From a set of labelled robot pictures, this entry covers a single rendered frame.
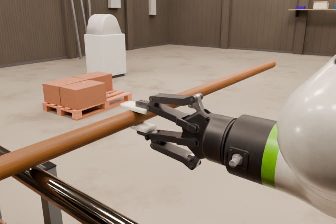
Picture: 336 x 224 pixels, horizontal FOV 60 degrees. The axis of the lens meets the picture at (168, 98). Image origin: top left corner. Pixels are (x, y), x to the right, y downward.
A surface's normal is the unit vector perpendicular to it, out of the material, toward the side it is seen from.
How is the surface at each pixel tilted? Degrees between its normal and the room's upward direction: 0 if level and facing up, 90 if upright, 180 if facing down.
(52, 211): 90
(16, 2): 90
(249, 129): 34
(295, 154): 98
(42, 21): 90
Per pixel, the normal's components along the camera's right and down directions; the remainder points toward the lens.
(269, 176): -0.59, 0.45
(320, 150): -0.69, 0.18
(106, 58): 0.77, 0.18
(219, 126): -0.36, -0.65
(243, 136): -0.46, -0.47
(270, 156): -0.57, -0.16
